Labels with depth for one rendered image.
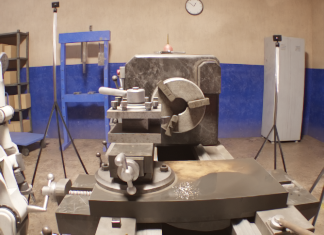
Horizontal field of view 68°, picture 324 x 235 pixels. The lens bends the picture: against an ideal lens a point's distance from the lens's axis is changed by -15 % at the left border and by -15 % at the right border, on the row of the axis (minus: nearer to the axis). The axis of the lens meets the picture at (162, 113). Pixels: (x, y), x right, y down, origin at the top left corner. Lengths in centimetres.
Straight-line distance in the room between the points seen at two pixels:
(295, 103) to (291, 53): 86
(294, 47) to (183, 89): 378
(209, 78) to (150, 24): 346
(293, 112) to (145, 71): 376
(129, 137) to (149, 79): 64
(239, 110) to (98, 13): 306
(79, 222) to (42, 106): 449
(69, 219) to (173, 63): 97
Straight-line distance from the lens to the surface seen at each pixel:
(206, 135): 152
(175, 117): 123
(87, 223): 80
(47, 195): 95
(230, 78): 494
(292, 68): 484
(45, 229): 89
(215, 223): 80
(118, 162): 62
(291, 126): 495
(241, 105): 505
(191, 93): 126
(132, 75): 145
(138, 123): 89
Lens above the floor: 127
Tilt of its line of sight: 10 degrees down
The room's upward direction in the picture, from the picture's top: straight up
